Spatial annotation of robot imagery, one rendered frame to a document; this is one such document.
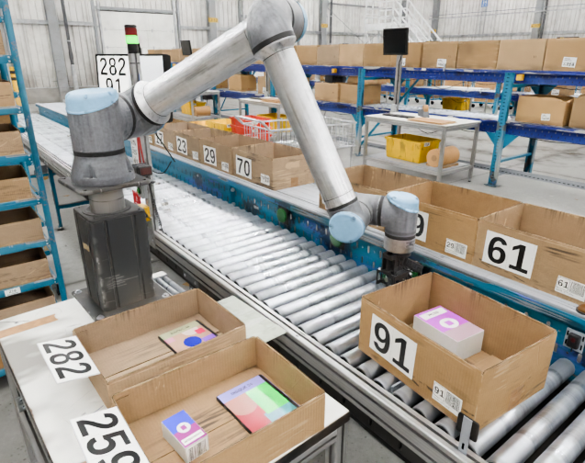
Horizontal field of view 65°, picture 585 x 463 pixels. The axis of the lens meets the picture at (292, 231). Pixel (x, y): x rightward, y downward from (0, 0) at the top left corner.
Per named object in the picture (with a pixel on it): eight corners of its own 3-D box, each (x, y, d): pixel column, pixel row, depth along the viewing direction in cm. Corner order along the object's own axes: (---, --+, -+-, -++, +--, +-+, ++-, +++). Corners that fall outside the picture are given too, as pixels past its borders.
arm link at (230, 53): (90, 105, 150) (277, -24, 115) (126, 100, 165) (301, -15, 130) (112, 148, 152) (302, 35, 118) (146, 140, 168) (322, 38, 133)
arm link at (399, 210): (388, 187, 136) (422, 191, 133) (385, 227, 141) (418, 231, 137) (382, 197, 128) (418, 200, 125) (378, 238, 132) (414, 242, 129)
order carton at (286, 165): (233, 176, 268) (231, 147, 261) (274, 169, 284) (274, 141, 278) (272, 191, 238) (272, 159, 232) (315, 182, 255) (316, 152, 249)
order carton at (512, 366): (356, 347, 133) (359, 296, 127) (426, 318, 148) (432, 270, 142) (472, 435, 102) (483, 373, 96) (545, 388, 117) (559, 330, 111)
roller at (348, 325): (317, 344, 136) (313, 355, 138) (426, 292, 165) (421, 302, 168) (306, 333, 139) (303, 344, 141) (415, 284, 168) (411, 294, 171)
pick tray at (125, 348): (76, 359, 127) (70, 329, 124) (199, 313, 150) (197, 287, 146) (112, 418, 107) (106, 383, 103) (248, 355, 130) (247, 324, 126)
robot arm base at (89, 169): (84, 190, 133) (78, 156, 130) (62, 178, 146) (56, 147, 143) (145, 179, 145) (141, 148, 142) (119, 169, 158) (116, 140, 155)
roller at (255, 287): (236, 289, 170) (241, 287, 166) (339, 254, 199) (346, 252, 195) (241, 302, 169) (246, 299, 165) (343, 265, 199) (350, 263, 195)
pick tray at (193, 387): (115, 431, 103) (108, 395, 100) (256, 365, 125) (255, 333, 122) (166, 526, 82) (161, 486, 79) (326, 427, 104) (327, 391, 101)
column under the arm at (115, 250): (96, 324, 144) (79, 226, 132) (72, 294, 162) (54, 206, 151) (173, 298, 160) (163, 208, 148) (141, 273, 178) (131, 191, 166)
